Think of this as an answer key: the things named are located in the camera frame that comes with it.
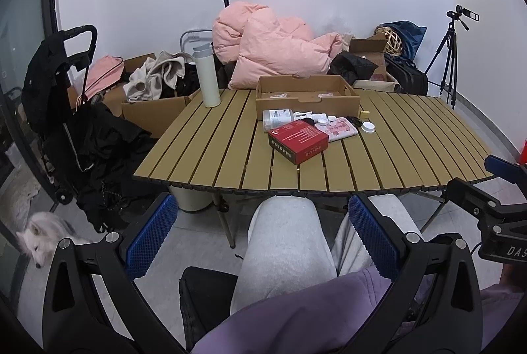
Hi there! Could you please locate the black tripod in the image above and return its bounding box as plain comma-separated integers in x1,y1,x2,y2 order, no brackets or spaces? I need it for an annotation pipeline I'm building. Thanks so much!
424,17,458,110

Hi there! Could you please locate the red cardboard box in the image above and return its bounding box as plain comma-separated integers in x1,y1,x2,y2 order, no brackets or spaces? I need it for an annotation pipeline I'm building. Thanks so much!
268,120,329,166

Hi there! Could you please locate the white dog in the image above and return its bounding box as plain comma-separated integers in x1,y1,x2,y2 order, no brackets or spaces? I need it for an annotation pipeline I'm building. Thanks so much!
15,211,94,269

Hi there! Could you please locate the white spray bottle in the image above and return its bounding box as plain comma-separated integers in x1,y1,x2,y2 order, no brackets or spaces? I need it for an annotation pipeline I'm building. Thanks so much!
295,112,339,126

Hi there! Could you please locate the black suitcase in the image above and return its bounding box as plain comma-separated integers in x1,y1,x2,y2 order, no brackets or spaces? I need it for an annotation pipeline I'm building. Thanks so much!
384,54,429,96

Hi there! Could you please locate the pink bag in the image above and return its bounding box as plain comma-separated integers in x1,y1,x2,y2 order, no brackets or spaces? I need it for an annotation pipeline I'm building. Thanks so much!
84,55,125,99

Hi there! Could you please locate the white bin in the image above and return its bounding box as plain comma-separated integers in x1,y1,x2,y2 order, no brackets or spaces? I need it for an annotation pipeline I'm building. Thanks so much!
168,184,215,214

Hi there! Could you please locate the white thermos bottle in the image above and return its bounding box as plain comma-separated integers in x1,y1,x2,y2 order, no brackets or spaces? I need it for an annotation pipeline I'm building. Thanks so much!
193,45,222,108

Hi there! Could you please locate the black seat cushion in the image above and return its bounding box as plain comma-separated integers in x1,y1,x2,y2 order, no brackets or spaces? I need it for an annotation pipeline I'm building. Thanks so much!
179,265,240,353

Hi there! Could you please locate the beige bag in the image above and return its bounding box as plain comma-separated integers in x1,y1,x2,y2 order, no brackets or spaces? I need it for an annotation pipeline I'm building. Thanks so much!
353,77,403,94

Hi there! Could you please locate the person's right leg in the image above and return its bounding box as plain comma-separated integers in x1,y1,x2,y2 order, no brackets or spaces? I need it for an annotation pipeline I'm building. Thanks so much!
331,193,423,278

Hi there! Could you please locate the pink patterned pouch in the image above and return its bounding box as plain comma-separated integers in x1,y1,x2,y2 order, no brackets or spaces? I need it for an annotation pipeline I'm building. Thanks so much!
315,119,358,142

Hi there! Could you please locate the white wire rack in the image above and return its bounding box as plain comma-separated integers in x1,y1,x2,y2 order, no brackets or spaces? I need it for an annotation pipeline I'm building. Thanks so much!
180,30,214,52

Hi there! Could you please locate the person's right forearm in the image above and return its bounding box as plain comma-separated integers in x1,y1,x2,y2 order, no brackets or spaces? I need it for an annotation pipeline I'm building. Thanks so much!
480,283,527,344

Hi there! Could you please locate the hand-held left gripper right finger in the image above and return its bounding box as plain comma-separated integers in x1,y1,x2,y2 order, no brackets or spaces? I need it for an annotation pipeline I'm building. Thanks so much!
348,193,484,354

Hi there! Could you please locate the pink duvet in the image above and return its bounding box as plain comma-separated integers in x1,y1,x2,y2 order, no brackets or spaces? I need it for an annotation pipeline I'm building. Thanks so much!
212,1,344,90

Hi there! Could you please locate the black garment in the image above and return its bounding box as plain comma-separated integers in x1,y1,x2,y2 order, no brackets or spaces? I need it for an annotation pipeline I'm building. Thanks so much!
160,63,203,99

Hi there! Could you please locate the large cardboard box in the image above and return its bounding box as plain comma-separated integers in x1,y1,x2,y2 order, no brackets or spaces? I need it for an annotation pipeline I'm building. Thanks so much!
68,54,202,139

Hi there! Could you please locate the person's leg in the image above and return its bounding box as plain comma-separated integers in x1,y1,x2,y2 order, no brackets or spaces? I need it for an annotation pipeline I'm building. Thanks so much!
230,197,337,315
331,193,423,278

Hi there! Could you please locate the white fluffy mat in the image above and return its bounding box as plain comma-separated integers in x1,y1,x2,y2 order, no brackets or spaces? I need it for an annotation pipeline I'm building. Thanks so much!
0,175,42,221

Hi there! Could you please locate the black jacket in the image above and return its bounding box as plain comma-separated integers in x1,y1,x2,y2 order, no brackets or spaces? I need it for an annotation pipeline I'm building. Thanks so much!
328,51,379,87

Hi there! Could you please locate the black stroller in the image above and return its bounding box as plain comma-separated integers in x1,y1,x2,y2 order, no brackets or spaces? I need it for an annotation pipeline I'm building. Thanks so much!
21,25,99,206

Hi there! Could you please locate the shallow cardboard tray box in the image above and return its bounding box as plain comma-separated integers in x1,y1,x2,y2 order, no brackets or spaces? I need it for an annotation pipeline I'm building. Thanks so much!
255,75,362,121

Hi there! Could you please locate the person's left leg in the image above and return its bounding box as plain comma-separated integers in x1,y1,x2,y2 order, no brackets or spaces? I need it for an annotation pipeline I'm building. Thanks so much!
230,197,337,315

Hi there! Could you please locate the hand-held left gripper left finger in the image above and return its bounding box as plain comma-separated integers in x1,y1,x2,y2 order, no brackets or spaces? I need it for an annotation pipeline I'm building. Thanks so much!
42,193,194,354

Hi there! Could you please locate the open brown cardboard box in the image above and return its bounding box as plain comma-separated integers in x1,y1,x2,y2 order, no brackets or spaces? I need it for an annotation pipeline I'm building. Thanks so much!
348,35,388,82

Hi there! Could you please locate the blue bag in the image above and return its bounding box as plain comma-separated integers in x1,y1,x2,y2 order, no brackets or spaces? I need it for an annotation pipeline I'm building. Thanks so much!
379,20,428,68

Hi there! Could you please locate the clear jar with white label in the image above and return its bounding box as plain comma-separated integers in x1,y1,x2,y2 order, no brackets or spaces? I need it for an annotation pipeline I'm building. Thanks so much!
263,109,295,131

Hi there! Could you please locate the glass sliding door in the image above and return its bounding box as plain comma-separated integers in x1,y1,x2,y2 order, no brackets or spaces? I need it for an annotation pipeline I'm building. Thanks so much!
0,0,63,223

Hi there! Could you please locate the purple hoodie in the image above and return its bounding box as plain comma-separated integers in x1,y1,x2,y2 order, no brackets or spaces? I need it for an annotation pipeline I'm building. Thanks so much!
190,267,527,354

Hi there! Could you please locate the woven rattan ball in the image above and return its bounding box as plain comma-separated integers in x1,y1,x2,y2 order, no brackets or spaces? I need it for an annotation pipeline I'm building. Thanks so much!
379,26,402,57

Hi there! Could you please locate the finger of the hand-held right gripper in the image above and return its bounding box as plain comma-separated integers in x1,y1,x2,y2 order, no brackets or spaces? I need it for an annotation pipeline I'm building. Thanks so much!
446,177,502,233
485,155,527,185

